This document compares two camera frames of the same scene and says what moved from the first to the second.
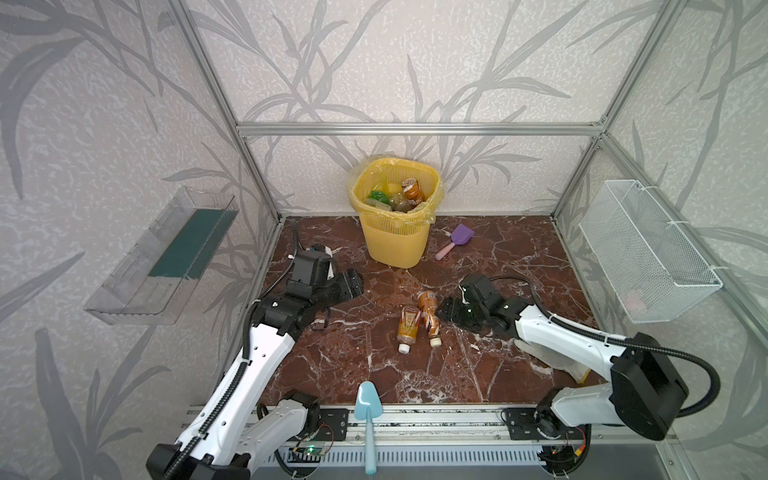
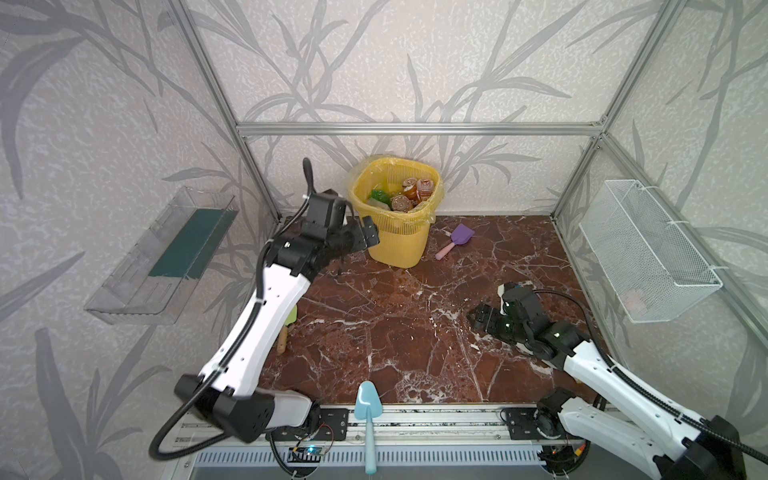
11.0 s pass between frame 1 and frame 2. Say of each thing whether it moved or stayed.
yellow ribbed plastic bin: stayed
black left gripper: moved
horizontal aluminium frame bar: stayed
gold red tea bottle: moved
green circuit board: stayed
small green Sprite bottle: stayed
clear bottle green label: stayed
